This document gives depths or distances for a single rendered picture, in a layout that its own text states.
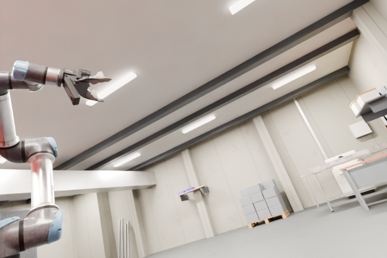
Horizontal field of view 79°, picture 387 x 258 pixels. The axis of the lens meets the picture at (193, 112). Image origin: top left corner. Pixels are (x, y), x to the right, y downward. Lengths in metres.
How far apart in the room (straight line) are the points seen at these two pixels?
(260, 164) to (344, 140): 2.72
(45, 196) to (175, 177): 9.09
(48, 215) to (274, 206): 7.02
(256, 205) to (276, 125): 2.86
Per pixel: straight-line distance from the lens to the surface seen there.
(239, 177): 9.05
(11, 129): 1.35
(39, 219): 1.19
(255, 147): 8.93
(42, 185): 1.28
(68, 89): 1.09
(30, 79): 1.13
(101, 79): 1.08
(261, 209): 7.87
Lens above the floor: 0.80
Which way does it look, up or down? 23 degrees up
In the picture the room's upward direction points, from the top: 19 degrees counter-clockwise
